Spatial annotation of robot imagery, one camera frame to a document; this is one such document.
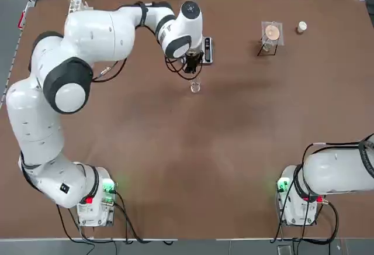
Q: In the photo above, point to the black tripod stand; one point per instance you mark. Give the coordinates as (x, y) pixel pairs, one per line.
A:
(266, 55)

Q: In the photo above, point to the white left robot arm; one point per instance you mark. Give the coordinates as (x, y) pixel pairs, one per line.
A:
(93, 32)

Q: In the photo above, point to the glass alcohol lamp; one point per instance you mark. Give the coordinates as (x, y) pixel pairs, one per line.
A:
(266, 47)

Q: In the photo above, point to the silver digital balance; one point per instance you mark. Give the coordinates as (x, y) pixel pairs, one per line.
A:
(208, 47)

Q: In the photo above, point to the small glass beaker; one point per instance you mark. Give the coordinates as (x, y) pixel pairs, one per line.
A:
(195, 88)

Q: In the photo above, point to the white test tube rack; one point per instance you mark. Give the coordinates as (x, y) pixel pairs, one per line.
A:
(76, 0)

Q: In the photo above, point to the small white jar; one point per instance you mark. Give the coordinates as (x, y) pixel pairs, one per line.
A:
(301, 27)

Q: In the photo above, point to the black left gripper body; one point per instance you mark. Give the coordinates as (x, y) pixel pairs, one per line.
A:
(194, 57)

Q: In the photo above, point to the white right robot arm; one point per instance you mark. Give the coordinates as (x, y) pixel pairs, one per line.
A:
(330, 170)

